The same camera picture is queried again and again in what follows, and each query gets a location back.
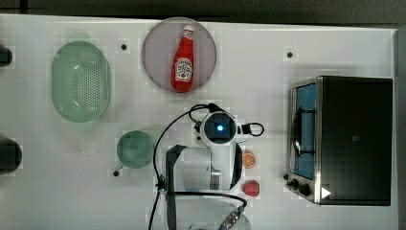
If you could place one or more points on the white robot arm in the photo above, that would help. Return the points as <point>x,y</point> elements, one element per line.
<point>208,170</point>

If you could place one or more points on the orange slice toy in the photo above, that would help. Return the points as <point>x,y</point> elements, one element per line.
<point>249,160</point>

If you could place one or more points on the green mug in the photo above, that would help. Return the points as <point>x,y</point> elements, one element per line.
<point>135,149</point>

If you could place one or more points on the pink round plate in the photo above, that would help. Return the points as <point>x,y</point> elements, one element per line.
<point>160,46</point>

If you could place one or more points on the black cylinder post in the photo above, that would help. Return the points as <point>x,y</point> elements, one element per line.
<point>5,56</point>
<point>10,156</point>

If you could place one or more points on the black cylinder post upper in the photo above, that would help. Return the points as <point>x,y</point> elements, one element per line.
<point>5,56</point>

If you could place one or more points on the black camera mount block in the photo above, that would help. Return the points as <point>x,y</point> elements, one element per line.
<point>246,129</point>

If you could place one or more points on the green perforated colander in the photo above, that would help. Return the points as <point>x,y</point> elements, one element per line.
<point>81,80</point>

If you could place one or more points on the black toaster oven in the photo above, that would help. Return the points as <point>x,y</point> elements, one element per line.
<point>341,140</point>

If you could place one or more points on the large red strawberry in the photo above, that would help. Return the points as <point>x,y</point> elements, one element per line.
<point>251,188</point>

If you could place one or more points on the red ketchup bottle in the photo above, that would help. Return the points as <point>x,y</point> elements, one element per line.
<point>182,69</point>

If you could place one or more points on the black cylinder post lower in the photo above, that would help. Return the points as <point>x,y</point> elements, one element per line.
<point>10,156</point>

